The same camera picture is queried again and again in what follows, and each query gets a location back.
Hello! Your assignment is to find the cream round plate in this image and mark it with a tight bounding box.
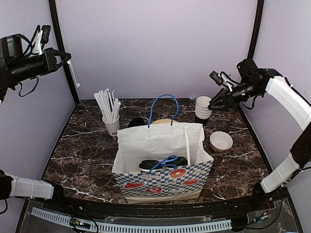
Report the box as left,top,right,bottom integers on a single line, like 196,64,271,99
152,118,172,124

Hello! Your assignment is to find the white cup holding straws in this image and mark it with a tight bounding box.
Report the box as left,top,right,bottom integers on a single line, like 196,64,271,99
102,115,120,137

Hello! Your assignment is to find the black frame post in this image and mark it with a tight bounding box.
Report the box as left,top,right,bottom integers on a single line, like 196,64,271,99
48,0,80,105
234,0,265,102

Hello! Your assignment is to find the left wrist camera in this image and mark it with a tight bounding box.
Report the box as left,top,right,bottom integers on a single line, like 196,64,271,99
30,25,51,55

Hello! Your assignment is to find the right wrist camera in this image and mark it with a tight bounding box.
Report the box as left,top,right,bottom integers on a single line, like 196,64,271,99
209,71,234,92

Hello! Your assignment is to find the wrapped white straws bundle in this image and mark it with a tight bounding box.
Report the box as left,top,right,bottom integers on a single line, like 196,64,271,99
93,88,121,123

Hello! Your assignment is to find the white cable duct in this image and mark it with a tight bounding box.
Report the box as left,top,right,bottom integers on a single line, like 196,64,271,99
31,207,232,233

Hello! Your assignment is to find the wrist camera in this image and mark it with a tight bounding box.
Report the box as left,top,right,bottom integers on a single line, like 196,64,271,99
30,25,51,55
209,71,234,92

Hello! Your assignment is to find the right black frame post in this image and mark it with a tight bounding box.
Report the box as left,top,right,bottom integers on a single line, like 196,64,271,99
234,0,265,102

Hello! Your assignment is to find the white ceramic bowl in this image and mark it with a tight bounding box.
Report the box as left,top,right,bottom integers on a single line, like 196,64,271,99
209,131,233,152

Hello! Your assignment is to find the stack of black lids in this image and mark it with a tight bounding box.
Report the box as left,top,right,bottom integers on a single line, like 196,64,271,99
128,117,145,128

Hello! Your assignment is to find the blue checkered paper bag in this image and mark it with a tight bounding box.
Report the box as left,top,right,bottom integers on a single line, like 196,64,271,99
111,94,215,204

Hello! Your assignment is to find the straw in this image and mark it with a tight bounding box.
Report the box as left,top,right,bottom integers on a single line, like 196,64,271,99
184,127,191,165
67,60,80,88

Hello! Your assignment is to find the left black frame post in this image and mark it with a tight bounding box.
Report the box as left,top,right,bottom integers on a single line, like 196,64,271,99
48,0,80,105

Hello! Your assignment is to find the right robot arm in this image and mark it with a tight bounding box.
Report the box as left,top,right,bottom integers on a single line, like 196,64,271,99
208,59,311,211

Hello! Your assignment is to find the stack of paper cups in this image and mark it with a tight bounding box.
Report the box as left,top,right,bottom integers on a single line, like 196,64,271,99
195,96,212,126

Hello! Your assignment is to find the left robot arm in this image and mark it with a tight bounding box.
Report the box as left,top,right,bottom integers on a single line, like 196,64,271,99
0,34,74,212

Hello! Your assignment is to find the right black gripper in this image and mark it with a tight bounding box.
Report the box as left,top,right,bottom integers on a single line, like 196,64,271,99
208,81,262,111

